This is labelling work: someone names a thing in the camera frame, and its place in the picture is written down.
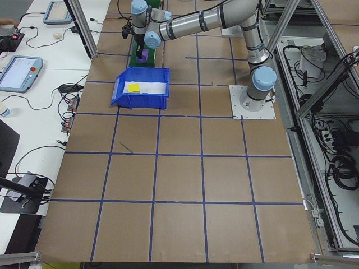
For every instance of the white desk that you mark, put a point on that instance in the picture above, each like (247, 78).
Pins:
(42, 53)

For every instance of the white power strip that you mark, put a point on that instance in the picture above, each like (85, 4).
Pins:
(326, 135)

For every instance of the small black adapter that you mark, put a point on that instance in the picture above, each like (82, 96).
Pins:
(75, 28)

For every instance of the white box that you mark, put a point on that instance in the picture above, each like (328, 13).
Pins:
(310, 61)

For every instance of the black monitor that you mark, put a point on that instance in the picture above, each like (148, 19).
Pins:
(7, 148)

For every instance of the grey camera box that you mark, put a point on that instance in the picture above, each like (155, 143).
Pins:
(27, 180)

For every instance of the person's bare forearm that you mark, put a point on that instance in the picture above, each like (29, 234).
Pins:
(5, 22)

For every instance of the blue plastic bin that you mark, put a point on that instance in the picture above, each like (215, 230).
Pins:
(140, 102)

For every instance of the aluminium frame bar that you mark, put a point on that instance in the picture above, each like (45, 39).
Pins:
(336, 258)
(19, 257)

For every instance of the grey blue teach pendant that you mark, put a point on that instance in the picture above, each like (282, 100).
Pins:
(57, 12)
(19, 74)

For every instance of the black box with red light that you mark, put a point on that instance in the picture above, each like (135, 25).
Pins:
(14, 40)

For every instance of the green belt conveyor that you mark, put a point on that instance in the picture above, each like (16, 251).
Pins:
(132, 58)

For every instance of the black camera stand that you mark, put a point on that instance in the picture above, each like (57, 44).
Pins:
(19, 203)

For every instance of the small white round object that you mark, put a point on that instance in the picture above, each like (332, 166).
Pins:
(57, 35)

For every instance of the white plastic bottle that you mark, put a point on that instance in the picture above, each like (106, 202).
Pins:
(4, 110)

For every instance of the purple foam block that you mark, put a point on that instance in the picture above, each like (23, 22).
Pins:
(145, 56)

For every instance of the long black adapter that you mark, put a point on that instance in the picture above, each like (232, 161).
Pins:
(70, 88)

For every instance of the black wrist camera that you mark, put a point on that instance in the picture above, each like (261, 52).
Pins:
(126, 30)

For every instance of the aluminium upright post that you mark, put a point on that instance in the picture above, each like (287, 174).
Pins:
(84, 30)

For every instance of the white square base plate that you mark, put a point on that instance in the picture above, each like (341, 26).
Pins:
(266, 112)

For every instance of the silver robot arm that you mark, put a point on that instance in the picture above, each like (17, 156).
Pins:
(196, 21)

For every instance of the yellow foam block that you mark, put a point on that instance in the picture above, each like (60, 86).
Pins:
(134, 87)

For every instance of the V-shaped metal bar frame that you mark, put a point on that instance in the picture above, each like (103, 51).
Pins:
(317, 97)

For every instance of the grey USB hub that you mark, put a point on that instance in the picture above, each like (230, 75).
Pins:
(74, 103)
(67, 124)

